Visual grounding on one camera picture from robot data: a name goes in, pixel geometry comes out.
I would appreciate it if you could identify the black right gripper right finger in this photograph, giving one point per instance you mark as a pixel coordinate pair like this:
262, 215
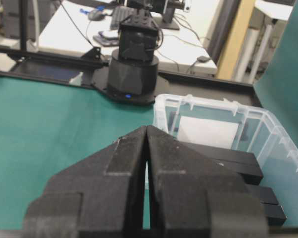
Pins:
194, 197

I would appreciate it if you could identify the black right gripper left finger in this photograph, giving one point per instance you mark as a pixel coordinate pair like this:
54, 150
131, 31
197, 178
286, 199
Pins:
101, 196

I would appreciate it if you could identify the black D435i camera box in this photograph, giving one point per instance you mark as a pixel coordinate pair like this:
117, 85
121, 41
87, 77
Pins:
243, 163

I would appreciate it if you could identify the black D415 camera box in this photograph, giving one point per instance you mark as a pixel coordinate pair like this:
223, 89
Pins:
264, 194

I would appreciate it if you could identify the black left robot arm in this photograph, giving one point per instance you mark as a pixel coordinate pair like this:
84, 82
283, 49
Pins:
132, 73

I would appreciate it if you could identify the white paper label in case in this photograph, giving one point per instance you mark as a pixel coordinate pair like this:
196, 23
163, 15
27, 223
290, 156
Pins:
207, 132

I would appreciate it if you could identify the clear plastic storage case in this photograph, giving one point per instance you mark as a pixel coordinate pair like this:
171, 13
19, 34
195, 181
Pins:
259, 132

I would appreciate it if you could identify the white background desk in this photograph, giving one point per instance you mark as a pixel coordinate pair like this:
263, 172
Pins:
70, 32

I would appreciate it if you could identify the black monitor stand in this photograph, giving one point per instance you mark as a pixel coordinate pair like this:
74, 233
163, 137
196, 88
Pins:
166, 9

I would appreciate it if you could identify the grey computer mouse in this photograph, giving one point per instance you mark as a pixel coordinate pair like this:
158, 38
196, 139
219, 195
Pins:
96, 15

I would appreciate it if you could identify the black keyboard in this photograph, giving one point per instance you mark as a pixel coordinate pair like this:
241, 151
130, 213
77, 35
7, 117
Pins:
119, 14

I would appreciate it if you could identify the black aluminium frame rail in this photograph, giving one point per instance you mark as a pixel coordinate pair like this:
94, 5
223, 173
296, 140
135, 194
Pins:
90, 60

